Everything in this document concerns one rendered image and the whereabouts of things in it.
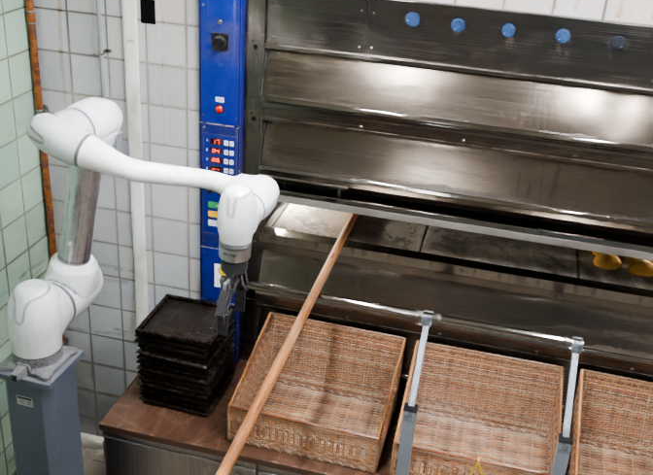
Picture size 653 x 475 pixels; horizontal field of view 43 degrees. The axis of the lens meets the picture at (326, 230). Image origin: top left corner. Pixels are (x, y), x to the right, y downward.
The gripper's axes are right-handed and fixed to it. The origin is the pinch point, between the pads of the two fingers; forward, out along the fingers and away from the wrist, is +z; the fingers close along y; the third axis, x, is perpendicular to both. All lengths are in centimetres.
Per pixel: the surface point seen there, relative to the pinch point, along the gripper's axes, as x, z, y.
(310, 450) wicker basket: 21, 67, -31
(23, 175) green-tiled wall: -109, 2, -64
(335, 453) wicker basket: 30, 66, -31
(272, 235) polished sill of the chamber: -13, 13, -79
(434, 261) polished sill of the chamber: 49, 10, -81
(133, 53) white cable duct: -69, -49, -76
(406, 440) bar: 54, 44, -21
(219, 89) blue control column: -36, -42, -76
